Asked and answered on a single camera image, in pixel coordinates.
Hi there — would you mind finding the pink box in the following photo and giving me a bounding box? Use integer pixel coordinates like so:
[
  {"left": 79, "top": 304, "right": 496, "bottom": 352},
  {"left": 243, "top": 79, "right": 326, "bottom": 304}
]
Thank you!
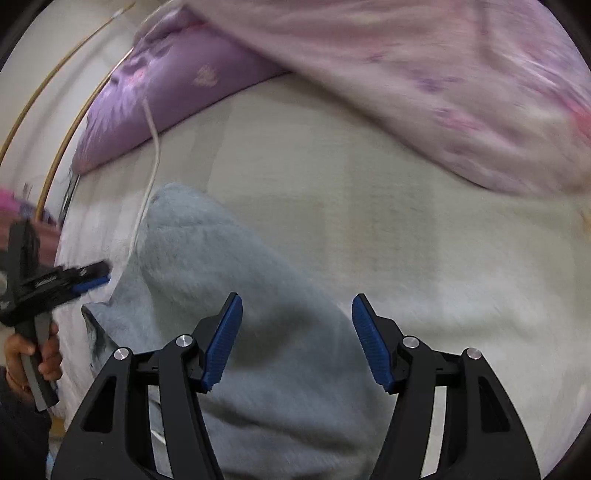
[{"left": 0, "top": 188, "right": 35, "bottom": 219}]

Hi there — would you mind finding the person left hand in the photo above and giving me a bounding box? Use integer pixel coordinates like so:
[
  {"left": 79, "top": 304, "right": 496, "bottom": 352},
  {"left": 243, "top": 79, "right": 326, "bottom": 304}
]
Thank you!
[{"left": 4, "top": 322, "right": 63, "bottom": 400}]

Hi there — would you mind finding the wooden clothes rack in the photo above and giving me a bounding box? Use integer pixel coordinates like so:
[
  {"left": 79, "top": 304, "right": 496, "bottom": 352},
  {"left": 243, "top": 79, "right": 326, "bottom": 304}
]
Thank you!
[{"left": 1, "top": 1, "right": 143, "bottom": 204}]

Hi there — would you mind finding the purple floral quilt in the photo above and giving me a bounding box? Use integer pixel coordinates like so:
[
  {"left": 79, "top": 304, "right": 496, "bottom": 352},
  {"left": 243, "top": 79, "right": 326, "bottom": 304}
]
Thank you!
[{"left": 72, "top": 1, "right": 590, "bottom": 195}]

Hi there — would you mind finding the white fleece blanket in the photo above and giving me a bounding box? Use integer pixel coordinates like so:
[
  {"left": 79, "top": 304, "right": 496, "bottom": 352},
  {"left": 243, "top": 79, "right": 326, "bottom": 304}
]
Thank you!
[{"left": 57, "top": 75, "right": 590, "bottom": 479}]

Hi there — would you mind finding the white charging cable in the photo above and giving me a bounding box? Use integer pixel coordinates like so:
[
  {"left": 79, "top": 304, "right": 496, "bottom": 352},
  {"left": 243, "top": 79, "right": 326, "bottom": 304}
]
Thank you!
[{"left": 128, "top": 94, "right": 163, "bottom": 259}]

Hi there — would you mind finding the grey hooded sweatshirt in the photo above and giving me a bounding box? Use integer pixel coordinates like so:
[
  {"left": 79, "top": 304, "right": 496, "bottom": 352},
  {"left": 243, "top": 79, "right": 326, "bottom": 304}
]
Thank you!
[{"left": 81, "top": 182, "right": 399, "bottom": 480}]

